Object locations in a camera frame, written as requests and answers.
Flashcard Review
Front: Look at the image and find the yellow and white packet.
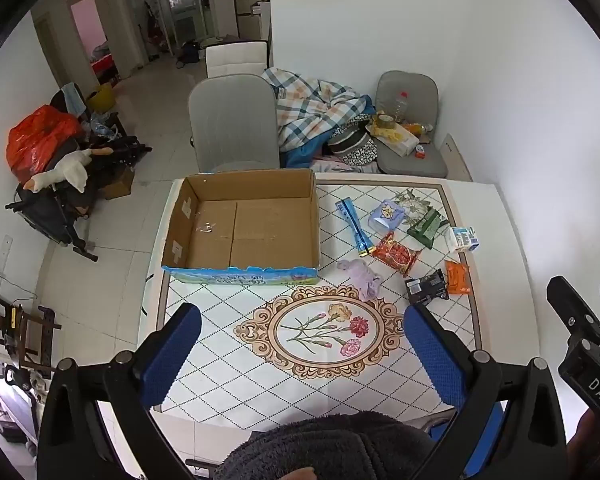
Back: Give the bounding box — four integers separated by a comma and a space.
369, 122, 422, 156

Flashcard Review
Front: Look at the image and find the wooden easel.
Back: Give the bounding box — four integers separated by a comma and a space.
0, 279, 62, 373

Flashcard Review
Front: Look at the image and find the yellow bag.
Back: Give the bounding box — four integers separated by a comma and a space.
85, 82, 115, 114

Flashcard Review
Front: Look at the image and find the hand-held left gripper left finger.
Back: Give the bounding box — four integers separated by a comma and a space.
37, 303, 202, 480

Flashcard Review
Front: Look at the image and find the black snack packet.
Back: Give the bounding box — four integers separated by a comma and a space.
404, 269, 450, 306

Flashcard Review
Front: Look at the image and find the black white patterned cloth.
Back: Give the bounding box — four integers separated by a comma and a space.
327, 119, 379, 167

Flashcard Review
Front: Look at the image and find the grey office chair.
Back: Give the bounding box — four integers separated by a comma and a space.
188, 74, 281, 174

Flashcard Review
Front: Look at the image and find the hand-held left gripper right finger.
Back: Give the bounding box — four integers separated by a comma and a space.
404, 304, 568, 480

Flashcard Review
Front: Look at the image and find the white and blue carton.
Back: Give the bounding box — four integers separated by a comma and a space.
445, 225, 481, 254

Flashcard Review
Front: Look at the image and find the plaid blanket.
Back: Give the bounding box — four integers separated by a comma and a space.
261, 67, 377, 169

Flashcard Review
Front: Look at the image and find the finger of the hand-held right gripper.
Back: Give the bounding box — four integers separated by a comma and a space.
547, 276, 600, 341

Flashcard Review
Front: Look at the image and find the clear plastic bottle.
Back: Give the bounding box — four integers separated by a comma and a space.
394, 91, 412, 124

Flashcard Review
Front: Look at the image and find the red snack packet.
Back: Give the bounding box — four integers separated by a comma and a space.
370, 232, 421, 278

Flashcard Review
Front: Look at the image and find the white chair back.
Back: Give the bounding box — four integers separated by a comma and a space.
205, 41, 270, 80

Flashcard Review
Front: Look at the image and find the long blue snack packet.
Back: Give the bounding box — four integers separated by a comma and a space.
336, 198, 374, 258

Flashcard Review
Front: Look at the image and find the green snack packet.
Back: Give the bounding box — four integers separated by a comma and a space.
407, 207, 450, 250

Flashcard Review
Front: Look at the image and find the black folded stroller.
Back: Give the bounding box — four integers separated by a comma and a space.
5, 132, 154, 262

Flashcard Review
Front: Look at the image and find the orange snack packet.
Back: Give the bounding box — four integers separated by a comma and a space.
444, 259, 472, 295

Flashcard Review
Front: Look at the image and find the white goose plush toy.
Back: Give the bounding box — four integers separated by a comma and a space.
22, 147, 114, 194

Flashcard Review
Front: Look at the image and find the light blue hanging cloth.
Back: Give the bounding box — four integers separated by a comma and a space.
62, 82, 87, 116

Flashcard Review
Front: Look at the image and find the small brown cardboard box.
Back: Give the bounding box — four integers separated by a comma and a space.
102, 165, 136, 200

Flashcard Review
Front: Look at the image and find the white leaning board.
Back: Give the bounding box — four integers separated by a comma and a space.
442, 132, 474, 182

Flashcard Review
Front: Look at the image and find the light blue tissue pack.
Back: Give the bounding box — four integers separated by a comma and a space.
368, 200, 406, 235

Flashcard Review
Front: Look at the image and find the grey cushioned chair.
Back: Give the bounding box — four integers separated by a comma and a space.
374, 71, 449, 179

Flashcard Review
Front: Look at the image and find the orange plastic bag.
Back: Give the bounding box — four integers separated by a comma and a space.
6, 105, 84, 174

